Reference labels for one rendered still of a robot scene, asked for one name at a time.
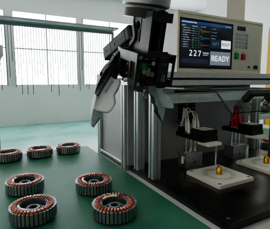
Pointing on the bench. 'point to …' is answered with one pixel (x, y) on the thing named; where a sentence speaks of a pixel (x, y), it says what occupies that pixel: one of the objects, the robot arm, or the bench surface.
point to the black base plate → (250, 193)
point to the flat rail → (193, 97)
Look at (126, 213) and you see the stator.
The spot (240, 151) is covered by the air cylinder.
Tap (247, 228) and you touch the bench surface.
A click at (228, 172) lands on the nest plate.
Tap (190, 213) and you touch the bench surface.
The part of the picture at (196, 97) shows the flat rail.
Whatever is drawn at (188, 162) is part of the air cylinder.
